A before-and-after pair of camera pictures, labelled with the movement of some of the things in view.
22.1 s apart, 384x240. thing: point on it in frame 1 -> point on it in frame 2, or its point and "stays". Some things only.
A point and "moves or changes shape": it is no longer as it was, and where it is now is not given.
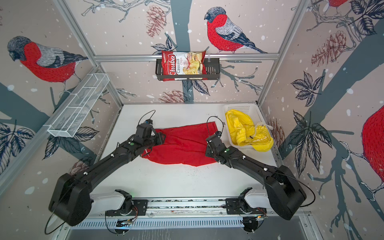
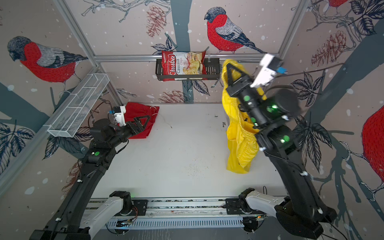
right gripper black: [207, 151] -> [242, 90]
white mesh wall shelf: [78, 105] stays
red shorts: [183, 145] -> [133, 111]
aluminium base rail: [171, 207] stays
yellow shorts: [243, 132] moves or changes shape
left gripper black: [160, 139] -> [140, 128]
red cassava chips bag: [183, 63] stays
